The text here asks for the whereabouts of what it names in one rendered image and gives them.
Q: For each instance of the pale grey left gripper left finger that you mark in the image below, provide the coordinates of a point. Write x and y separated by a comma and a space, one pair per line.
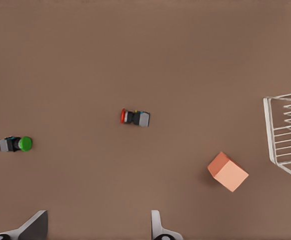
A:
33, 227

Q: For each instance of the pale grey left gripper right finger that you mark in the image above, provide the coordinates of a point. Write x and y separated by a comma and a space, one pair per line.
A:
156, 226

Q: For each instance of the orange cube block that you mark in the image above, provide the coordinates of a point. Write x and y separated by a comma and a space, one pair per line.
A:
227, 172

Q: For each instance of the green button switch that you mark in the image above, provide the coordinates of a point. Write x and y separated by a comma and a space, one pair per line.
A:
16, 144

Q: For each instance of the red button switch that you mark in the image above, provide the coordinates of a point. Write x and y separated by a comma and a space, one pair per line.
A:
136, 117

